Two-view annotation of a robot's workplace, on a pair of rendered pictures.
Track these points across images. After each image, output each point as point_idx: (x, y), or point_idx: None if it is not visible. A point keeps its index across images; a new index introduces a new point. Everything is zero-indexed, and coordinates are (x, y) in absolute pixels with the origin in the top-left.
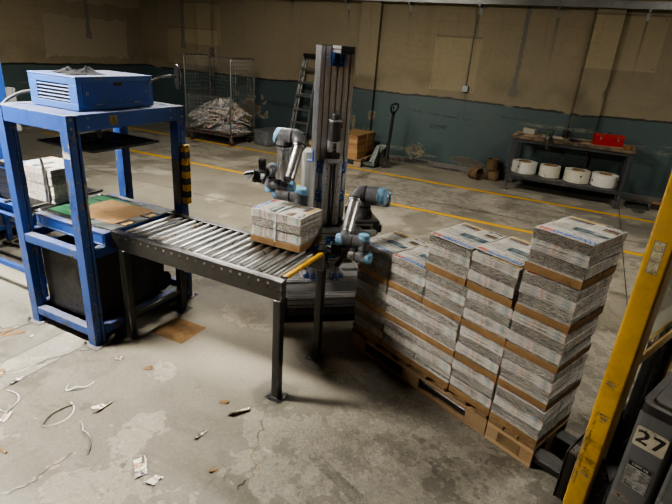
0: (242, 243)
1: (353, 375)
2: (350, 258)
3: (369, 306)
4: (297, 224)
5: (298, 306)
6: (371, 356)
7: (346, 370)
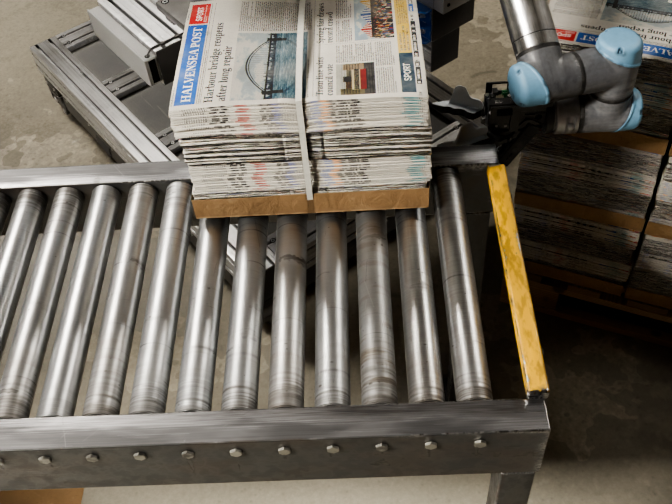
0: (177, 248)
1: (593, 409)
2: (567, 132)
3: (578, 214)
4: (412, 117)
5: (312, 262)
6: (584, 320)
7: (564, 401)
